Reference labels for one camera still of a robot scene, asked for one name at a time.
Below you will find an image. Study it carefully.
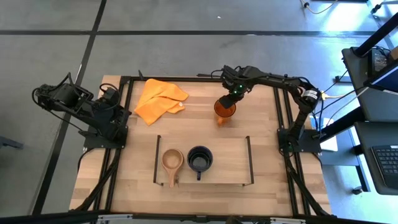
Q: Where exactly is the grey equipment cart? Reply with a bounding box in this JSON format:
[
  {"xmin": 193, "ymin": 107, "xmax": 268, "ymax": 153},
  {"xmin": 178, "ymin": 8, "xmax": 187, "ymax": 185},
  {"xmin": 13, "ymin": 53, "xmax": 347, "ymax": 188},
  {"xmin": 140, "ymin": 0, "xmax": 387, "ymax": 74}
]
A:
[{"xmin": 341, "ymin": 46, "xmax": 398, "ymax": 124}]

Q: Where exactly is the wooden cup with handle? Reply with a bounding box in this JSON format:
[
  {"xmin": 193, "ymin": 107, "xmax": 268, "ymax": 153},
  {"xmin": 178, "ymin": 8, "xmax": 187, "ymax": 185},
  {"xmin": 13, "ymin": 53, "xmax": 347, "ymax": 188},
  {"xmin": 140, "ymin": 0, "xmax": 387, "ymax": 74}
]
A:
[{"xmin": 160, "ymin": 148, "xmax": 185, "ymax": 189}]

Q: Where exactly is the orange microfibre cloth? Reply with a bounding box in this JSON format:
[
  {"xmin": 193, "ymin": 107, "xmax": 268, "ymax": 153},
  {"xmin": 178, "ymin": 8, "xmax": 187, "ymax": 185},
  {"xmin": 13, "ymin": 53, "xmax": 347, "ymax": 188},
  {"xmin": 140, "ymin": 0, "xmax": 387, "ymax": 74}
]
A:
[{"xmin": 134, "ymin": 78, "xmax": 190, "ymax": 127}]

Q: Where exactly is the black aluminium table frame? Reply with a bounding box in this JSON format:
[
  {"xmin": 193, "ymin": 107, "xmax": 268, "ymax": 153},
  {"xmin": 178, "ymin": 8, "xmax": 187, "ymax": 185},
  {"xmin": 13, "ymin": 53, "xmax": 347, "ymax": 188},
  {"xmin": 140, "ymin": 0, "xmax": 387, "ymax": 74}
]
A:
[{"xmin": 70, "ymin": 70, "xmax": 336, "ymax": 218}]

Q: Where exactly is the black keyboard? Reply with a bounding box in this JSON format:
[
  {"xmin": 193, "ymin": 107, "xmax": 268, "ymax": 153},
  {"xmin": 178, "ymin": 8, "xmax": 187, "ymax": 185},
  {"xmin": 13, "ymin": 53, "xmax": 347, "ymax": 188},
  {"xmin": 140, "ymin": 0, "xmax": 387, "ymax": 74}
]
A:
[{"xmin": 371, "ymin": 144, "xmax": 398, "ymax": 190}]

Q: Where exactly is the black device on cart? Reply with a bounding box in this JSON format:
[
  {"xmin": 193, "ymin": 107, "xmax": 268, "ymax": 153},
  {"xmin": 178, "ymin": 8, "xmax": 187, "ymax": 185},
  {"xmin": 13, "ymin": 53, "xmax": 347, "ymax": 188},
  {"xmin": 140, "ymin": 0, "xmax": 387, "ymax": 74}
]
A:
[{"xmin": 368, "ymin": 48, "xmax": 389, "ymax": 74}]

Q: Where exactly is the white floor cable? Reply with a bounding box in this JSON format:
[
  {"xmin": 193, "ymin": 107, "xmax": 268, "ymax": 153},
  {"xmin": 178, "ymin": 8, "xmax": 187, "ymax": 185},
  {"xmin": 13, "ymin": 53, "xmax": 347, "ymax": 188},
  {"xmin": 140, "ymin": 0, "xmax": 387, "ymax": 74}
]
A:
[{"xmin": 300, "ymin": 0, "xmax": 339, "ymax": 15}]

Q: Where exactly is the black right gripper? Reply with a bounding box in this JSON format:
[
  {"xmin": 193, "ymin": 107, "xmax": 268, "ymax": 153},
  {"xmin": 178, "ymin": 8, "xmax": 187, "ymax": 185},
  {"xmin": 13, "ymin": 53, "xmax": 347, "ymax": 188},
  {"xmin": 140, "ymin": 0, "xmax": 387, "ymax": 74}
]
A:
[{"xmin": 218, "ymin": 64, "xmax": 250, "ymax": 110}]

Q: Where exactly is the black diagonal pole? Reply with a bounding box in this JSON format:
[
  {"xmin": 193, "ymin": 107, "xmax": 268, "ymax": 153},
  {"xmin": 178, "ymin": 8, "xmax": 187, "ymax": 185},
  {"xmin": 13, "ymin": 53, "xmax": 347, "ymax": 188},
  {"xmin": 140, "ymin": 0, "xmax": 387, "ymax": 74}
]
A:
[
  {"xmin": 354, "ymin": 12, "xmax": 398, "ymax": 57},
  {"xmin": 320, "ymin": 107, "xmax": 364, "ymax": 142}
]

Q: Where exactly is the black mug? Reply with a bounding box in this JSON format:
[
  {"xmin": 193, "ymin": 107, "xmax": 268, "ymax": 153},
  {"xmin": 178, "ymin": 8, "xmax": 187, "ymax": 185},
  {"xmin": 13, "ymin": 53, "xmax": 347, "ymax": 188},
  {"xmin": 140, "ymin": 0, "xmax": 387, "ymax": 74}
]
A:
[{"xmin": 187, "ymin": 145, "xmax": 214, "ymax": 182}]

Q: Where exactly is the dark grey desk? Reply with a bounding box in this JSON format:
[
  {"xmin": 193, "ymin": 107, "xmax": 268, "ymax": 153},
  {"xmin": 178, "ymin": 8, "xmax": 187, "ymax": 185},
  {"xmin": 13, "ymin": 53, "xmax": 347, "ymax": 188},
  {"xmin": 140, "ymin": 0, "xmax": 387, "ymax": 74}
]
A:
[{"xmin": 354, "ymin": 121, "xmax": 398, "ymax": 197}]

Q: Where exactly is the grey stand foot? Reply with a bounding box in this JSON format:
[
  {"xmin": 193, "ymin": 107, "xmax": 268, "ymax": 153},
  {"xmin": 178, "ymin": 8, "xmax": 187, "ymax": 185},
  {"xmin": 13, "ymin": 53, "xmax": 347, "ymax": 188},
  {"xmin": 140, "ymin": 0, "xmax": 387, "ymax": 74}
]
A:
[{"xmin": 0, "ymin": 136, "xmax": 24, "ymax": 149}]

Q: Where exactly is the black crossbar with silver brackets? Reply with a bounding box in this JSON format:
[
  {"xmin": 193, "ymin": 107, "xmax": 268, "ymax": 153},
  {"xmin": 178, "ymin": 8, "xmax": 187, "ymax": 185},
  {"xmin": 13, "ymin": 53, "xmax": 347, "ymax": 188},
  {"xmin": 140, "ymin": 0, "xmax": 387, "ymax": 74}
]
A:
[{"xmin": 0, "ymin": 210, "xmax": 398, "ymax": 224}]

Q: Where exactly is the wooden shelf with black legs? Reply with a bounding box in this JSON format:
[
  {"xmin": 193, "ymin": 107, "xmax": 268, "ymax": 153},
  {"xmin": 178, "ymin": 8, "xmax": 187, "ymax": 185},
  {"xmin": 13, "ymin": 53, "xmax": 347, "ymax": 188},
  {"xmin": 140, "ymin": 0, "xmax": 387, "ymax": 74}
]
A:
[{"xmin": 152, "ymin": 134, "xmax": 255, "ymax": 187}]

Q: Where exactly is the orange mug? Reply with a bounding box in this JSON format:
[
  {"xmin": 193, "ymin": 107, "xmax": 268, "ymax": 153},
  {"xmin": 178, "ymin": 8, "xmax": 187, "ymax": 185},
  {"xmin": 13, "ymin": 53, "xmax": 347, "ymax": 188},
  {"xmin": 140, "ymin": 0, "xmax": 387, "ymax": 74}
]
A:
[{"xmin": 213, "ymin": 98, "xmax": 237, "ymax": 126}]

